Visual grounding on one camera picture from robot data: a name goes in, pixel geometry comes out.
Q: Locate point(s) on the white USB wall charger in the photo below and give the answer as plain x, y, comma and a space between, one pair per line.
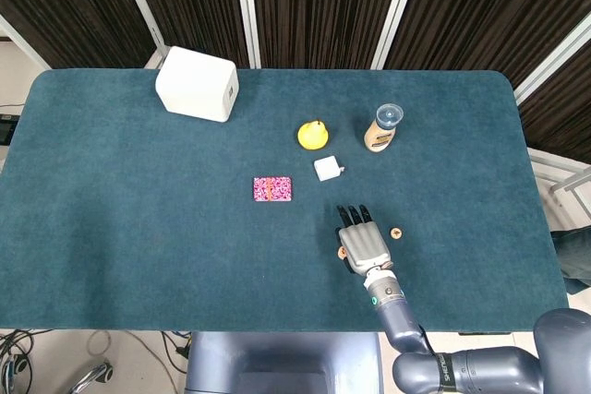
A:
325, 169

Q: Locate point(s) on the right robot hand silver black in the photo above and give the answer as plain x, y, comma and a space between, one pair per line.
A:
365, 246

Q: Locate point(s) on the white rounded plastic box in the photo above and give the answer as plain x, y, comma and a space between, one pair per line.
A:
196, 85

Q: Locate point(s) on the white metal rack frame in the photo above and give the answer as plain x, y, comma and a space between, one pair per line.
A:
561, 177

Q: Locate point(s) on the black power plug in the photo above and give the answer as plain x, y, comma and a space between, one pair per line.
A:
180, 350

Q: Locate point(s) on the black electronic device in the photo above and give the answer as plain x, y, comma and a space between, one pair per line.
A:
7, 128

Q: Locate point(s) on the teal table cloth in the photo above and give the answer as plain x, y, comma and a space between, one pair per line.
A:
138, 228

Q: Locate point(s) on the beige sauce squeeze bottle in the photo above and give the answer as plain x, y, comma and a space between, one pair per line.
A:
379, 138

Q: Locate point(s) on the yellow pear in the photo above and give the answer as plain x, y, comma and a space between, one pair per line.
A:
311, 135

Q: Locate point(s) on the chrome chair caster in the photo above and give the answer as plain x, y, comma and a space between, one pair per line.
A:
94, 373

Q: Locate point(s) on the blue-grey robot torso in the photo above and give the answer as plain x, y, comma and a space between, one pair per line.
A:
284, 361

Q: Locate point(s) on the orange rubber band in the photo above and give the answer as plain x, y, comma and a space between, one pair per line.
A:
268, 188

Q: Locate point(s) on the dark blue trouser leg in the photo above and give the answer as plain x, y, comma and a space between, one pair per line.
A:
575, 260

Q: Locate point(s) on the pink patterned card deck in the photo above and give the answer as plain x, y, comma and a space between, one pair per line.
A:
281, 188

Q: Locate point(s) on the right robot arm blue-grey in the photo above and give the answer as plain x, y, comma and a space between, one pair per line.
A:
397, 315

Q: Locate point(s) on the white partition post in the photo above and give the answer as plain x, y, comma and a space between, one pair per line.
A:
554, 62
397, 8
23, 41
247, 8
138, 2

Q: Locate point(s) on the wooden chess disc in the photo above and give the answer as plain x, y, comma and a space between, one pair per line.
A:
340, 253
395, 232

